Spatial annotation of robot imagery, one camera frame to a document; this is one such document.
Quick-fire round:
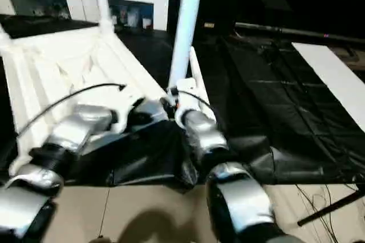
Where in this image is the white plastic table top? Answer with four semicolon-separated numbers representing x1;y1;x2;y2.
0;23;169;175

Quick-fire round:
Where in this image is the black plastic mat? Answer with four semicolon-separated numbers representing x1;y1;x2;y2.
0;13;365;192

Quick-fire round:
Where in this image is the black flat screen television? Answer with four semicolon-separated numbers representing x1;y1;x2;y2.
233;0;365;44

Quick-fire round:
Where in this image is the black metal table leg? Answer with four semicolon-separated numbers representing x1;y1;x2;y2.
298;190;365;226

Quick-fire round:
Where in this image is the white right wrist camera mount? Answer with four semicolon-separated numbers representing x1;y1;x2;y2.
168;79;201;129

